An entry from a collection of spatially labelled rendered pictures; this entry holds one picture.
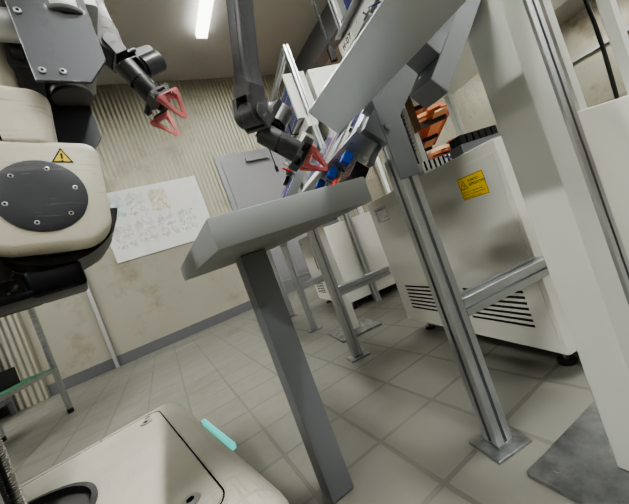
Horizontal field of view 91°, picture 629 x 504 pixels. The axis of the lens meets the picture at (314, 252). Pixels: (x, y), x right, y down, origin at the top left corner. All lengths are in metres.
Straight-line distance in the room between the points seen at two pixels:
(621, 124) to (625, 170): 0.13
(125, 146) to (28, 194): 4.17
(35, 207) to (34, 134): 0.11
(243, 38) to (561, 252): 0.77
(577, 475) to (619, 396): 0.16
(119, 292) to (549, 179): 4.15
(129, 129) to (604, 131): 4.57
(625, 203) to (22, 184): 1.32
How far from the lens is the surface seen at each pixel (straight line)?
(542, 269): 0.87
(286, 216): 0.40
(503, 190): 0.90
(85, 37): 0.69
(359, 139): 0.74
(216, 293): 4.32
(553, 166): 0.58
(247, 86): 0.83
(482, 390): 0.77
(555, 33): 1.22
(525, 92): 0.59
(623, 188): 1.21
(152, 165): 4.63
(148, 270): 4.29
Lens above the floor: 0.53
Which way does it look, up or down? 1 degrees down
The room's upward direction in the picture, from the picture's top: 20 degrees counter-clockwise
